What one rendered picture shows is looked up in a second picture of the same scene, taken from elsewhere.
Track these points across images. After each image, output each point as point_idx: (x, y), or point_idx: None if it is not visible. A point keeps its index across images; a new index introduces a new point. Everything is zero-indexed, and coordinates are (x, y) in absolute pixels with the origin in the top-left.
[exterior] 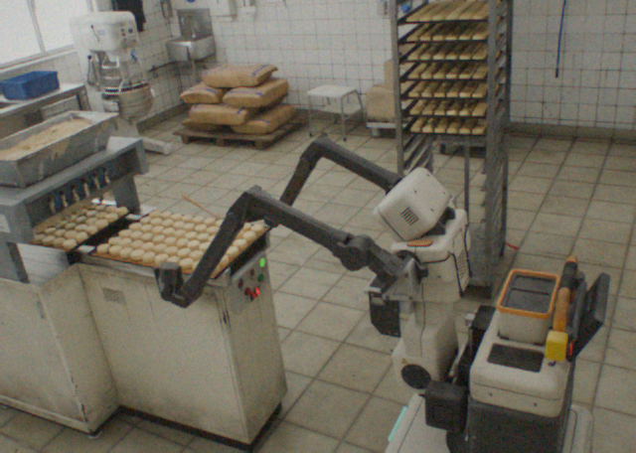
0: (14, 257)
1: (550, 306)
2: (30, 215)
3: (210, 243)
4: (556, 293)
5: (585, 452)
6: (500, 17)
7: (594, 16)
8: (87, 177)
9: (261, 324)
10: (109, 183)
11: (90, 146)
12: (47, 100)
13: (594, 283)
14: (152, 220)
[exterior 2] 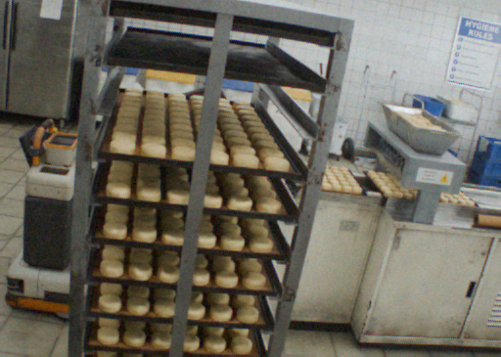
0: (376, 159)
1: (53, 134)
2: (383, 144)
3: None
4: (42, 169)
5: (19, 250)
6: (106, 198)
7: None
8: (402, 156)
9: None
10: (396, 169)
11: (407, 137)
12: None
13: (26, 141)
14: (347, 183)
